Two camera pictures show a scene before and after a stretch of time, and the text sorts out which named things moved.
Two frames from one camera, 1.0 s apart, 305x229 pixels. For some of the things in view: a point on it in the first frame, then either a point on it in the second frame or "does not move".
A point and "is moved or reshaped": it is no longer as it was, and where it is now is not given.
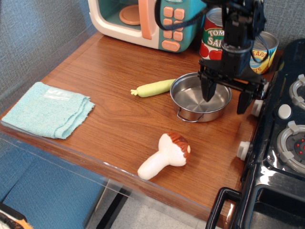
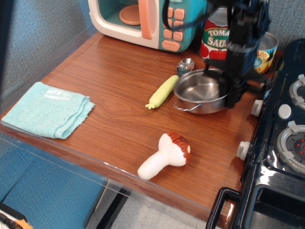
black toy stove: x=273 y=195 does not move
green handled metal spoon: x=153 y=88 to x=164 y=91
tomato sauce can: x=213 y=34 does not move
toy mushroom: x=174 y=150 does not move
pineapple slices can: x=265 y=46 does not move
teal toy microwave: x=135 y=21 does not move
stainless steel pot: x=187 y=96 is moved or reshaped
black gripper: x=235 y=69 to x=236 y=73
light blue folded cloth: x=50 y=111 does not move
